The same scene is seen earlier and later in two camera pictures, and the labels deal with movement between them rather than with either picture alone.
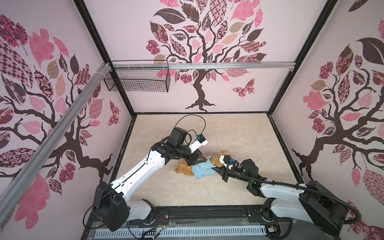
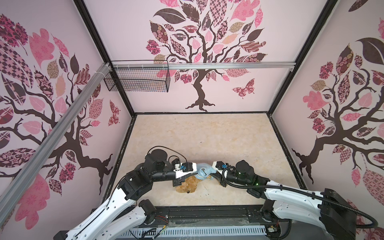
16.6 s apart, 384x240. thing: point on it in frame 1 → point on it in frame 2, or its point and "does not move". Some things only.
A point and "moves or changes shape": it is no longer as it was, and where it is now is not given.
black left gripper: x=194 y=156 → x=178 y=181
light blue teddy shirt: x=203 y=169 moves or changes shape
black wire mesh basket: x=151 y=76 does not move
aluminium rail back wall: x=290 y=64 does not move
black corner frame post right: x=330 y=5 does not move
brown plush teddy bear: x=183 y=167 → x=189 y=186
